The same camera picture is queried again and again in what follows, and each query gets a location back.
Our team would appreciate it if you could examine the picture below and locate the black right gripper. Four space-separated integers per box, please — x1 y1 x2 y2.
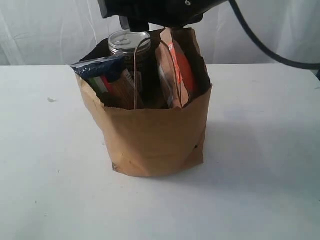
97 0 225 32

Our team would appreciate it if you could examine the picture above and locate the spaghetti package dark blue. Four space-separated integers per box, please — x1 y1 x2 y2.
70 55 144 110

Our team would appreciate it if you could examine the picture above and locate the brown orange snack pouch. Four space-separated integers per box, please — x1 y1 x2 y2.
155 28 198 109

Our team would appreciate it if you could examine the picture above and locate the clear can with pull-tab lid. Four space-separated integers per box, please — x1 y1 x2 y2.
108 30 152 97

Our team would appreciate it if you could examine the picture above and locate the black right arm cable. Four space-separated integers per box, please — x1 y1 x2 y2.
228 0 320 71

